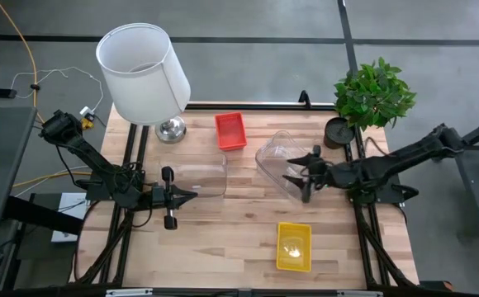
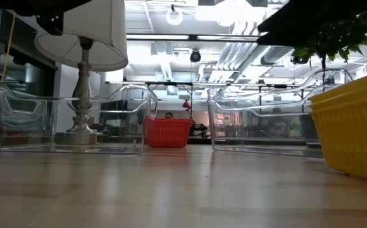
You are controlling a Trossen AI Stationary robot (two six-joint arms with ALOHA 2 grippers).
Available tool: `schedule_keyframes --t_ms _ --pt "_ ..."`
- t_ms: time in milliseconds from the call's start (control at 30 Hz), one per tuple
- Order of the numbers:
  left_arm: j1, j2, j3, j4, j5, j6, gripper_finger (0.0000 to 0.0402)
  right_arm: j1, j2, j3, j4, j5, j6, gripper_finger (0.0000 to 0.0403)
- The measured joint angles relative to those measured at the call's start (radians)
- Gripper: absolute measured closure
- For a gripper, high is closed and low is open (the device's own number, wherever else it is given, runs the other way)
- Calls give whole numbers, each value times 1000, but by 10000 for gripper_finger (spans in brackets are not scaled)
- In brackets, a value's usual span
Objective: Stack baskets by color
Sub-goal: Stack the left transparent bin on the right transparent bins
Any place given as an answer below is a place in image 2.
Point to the orange plastic basket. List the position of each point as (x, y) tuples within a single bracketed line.
[(167, 133)]

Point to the yellow plastic basket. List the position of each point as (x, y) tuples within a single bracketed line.
[(360, 83), (354, 142)]

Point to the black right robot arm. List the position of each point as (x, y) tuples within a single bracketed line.
[(297, 25)]

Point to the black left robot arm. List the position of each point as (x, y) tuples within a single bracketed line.
[(50, 23)]

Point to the person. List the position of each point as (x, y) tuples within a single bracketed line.
[(168, 115)]

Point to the red and black device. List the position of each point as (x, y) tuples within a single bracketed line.
[(197, 126)]

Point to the clear plastic bin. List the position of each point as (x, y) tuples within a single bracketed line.
[(234, 149), (133, 133)]

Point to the silver lamp base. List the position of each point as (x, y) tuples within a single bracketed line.
[(82, 95)]

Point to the white lamp shade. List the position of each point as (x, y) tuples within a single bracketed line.
[(104, 35)]

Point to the green leafy plant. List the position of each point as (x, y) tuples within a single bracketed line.
[(338, 35)]

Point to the black round ceiling camera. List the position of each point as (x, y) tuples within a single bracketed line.
[(195, 56)]

